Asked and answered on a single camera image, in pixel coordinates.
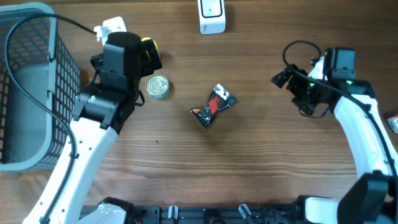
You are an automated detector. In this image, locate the white barcode scanner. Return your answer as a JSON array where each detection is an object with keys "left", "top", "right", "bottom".
[{"left": 197, "top": 0, "right": 226, "bottom": 35}]

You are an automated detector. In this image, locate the black left camera cable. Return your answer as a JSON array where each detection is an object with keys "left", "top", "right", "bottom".
[{"left": 4, "top": 12, "right": 97, "bottom": 223}]

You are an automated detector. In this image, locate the grey plastic mesh basket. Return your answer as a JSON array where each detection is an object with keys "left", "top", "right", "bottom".
[{"left": 1, "top": 2, "right": 81, "bottom": 172}]

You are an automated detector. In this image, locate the yellow mentos gum bottle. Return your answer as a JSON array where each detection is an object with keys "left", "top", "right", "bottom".
[{"left": 141, "top": 37, "right": 160, "bottom": 63}]

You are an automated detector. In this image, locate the red white snack packet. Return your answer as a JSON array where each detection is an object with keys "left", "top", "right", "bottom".
[{"left": 387, "top": 114, "right": 398, "bottom": 134}]

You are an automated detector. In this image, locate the black red snack packet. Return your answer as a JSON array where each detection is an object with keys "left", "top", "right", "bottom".
[{"left": 191, "top": 84, "right": 236, "bottom": 128}]

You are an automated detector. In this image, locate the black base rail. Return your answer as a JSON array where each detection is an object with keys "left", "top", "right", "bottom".
[{"left": 121, "top": 204, "right": 307, "bottom": 224}]

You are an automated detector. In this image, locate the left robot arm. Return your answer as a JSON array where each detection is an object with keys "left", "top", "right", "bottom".
[{"left": 24, "top": 32, "right": 162, "bottom": 223}]

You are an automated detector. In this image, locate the round tin can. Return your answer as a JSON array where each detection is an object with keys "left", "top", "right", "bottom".
[{"left": 146, "top": 75, "right": 169, "bottom": 100}]

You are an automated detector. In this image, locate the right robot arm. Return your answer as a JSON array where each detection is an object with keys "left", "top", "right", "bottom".
[{"left": 271, "top": 47, "right": 397, "bottom": 223}]

